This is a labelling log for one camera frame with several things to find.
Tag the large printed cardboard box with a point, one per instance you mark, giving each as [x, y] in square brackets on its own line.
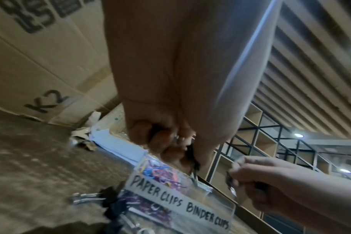
[45, 59]

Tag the person's left hand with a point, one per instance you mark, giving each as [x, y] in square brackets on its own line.
[175, 68]

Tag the person's right forearm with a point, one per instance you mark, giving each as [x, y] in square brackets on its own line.
[328, 203]

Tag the black binder clip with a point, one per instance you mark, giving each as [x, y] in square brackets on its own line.
[230, 181]

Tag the wooden cubby shelf black frame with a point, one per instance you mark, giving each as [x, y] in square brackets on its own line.
[259, 141]

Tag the pile of coloured paper clips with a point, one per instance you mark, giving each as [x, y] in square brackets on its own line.
[161, 174]

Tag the person's right hand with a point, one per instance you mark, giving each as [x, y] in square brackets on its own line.
[265, 180]

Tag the clear labelled organiser box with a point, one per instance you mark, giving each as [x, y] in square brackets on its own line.
[181, 201]

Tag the pile of black binder clips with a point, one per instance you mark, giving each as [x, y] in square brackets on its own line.
[106, 201]

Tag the round ceiling light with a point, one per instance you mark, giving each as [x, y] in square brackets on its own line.
[299, 135]
[345, 170]

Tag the white paper sheets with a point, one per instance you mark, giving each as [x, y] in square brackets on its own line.
[114, 141]

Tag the crumpled paper scrap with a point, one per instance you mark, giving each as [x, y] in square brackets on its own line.
[84, 134]

